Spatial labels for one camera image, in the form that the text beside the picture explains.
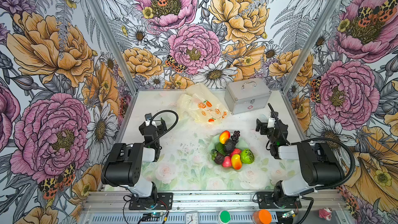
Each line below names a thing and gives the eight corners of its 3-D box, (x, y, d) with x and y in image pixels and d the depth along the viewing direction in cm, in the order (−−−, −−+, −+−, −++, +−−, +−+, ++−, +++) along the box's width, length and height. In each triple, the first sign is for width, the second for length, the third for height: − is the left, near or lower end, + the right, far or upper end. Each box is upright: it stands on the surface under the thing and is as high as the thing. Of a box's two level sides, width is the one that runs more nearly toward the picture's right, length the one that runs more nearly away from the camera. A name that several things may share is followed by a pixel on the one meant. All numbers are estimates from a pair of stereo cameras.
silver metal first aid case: (231, 117, 109) (235, 99, 95) (219, 90, 126) (221, 71, 112) (264, 110, 113) (273, 92, 99) (248, 85, 130) (254, 66, 116)
